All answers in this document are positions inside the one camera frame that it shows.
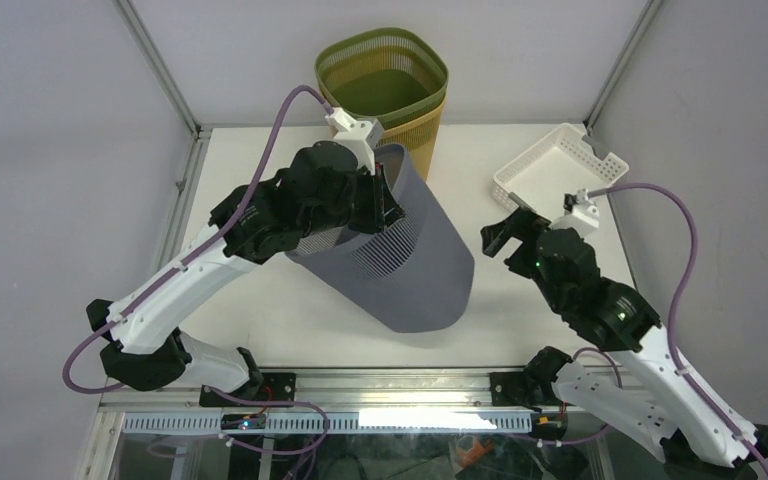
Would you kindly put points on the white slotted cable duct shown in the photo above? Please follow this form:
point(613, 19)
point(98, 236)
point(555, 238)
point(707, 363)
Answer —
point(364, 421)

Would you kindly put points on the orange object under table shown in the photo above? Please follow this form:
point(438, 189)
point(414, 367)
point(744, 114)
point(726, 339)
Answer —
point(469, 449)

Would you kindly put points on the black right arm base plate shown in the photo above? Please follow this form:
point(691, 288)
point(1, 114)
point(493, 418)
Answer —
point(512, 388)

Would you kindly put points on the large grey slatted bin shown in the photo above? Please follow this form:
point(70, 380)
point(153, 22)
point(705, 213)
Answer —
point(414, 277)

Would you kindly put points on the white perforated plastic basket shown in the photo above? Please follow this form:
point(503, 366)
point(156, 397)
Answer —
point(561, 162)

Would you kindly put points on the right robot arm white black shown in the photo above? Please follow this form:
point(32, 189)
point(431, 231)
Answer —
point(688, 428)

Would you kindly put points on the aluminium mounting rail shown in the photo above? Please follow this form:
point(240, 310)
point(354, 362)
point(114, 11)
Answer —
point(339, 390)

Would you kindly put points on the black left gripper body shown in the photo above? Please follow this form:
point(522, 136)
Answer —
point(356, 208)

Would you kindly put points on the green slatted bin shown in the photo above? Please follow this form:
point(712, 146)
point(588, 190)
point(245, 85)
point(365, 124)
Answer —
point(389, 73)

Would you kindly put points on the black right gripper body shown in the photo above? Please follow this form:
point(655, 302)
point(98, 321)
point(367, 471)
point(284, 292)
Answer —
point(556, 298)

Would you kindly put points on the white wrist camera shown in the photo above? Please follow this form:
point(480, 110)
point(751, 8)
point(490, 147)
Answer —
point(580, 213)
point(360, 136)

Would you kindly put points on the yellow slatted bin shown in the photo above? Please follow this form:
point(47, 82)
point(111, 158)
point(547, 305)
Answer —
point(417, 142)

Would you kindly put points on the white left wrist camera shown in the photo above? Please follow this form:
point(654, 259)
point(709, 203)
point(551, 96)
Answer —
point(360, 136)

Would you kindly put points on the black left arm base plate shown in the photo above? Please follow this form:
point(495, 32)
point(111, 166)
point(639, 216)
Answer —
point(274, 386)

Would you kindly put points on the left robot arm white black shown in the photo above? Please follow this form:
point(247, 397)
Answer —
point(146, 348)

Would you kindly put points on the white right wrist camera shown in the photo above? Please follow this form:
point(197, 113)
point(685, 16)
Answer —
point(580, 213)

